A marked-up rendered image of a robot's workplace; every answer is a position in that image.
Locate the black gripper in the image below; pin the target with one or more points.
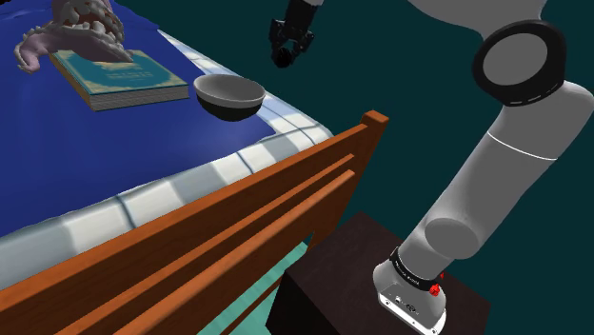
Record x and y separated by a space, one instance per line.
297 21

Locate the grey and black bowl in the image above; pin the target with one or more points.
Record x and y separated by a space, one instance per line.
229 96

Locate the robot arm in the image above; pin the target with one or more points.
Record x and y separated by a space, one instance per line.
519 153

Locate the teal hardcover book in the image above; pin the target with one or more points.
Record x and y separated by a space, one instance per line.
125 79

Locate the dark robot stand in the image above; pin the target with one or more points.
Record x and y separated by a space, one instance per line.
325 273

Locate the wooden bed with blue cover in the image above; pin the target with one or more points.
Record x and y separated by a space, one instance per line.
93 153

